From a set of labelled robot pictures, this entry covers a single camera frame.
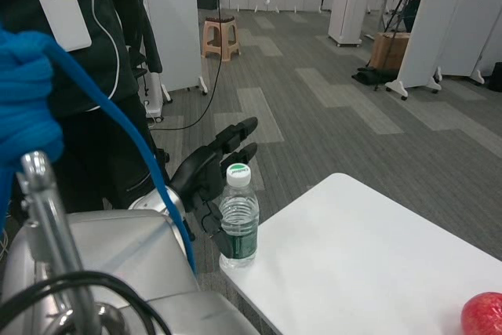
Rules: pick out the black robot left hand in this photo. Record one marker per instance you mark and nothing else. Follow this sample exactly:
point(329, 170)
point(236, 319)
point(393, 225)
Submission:
point(196, 174)

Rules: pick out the clear water bottle green label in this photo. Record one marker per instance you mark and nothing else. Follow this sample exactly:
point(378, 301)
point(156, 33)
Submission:
point(239, 213)

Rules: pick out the white wheeled stand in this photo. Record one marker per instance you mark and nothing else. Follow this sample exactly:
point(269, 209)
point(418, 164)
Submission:
point(157, 92)

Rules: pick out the silver robot torso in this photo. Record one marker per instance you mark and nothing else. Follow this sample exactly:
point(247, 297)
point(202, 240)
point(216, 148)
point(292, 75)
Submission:
point(117, 248)

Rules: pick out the beige plastic stool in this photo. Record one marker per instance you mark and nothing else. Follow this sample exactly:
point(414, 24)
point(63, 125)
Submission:
point(221, 37)

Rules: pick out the white room partition panel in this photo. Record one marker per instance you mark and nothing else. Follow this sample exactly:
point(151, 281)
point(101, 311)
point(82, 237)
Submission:
point(172, 25)
point(439, 25)

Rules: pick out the silver metal carabiner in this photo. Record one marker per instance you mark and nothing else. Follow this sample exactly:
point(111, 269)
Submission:
point(43, 209)

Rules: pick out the white ID badge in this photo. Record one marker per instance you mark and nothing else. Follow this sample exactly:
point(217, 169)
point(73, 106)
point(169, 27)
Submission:
point(64, 21)

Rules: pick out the black bag on floor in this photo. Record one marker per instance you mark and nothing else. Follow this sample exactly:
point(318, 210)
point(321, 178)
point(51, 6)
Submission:
point(372, 76)

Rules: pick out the brown cardboard box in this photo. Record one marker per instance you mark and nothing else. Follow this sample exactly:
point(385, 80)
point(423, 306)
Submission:
point(382, 50)

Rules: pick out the white cabinet on casters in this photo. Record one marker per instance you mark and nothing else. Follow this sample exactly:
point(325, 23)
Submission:
point(347, 1)

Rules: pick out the red apple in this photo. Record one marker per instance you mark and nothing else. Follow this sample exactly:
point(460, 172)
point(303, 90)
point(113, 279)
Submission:
point(482, 313)

